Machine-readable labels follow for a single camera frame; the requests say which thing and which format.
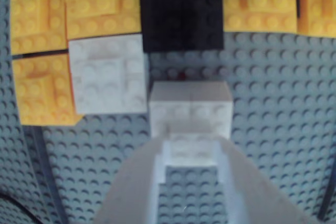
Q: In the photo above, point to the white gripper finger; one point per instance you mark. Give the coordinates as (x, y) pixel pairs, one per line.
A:
(257, 197)
(131, 187)

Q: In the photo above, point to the white lego cube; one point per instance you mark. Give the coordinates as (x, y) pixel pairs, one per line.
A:
(107, 77)
(191, 103)

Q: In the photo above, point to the orange lego cube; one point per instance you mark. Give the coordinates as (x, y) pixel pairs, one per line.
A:
(42, 90)
(99, 6)
(36, 16)
(260, 3)
(319, 3)

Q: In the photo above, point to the black lego cube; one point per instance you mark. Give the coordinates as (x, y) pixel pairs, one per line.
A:
(181, 11)

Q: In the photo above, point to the grey lego baseplate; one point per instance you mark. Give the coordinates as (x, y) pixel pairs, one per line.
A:
(275, 103)

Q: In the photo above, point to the dark grey lego wall strip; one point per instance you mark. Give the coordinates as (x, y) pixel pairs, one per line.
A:
(324, 208)
(44, 169)

